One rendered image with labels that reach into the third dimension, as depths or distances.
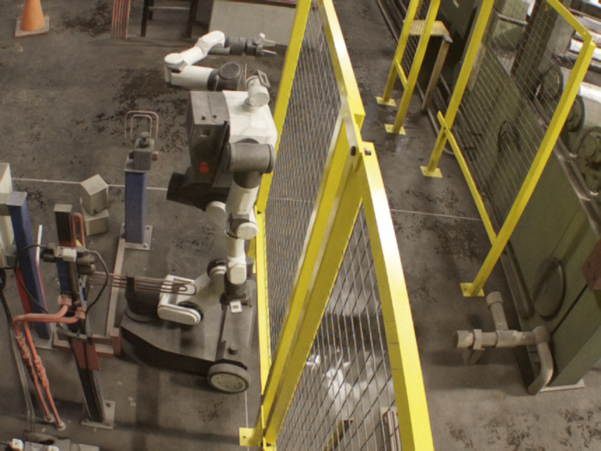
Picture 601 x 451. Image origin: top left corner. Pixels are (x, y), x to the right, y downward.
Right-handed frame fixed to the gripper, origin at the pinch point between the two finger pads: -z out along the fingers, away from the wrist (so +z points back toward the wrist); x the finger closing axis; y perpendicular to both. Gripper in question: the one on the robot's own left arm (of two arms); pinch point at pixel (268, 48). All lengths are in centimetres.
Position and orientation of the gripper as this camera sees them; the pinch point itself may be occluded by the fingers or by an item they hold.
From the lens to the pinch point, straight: 268.1
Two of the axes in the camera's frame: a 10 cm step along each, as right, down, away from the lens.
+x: 0.6, 7.1, -7.0
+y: 1.8, -7.0, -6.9
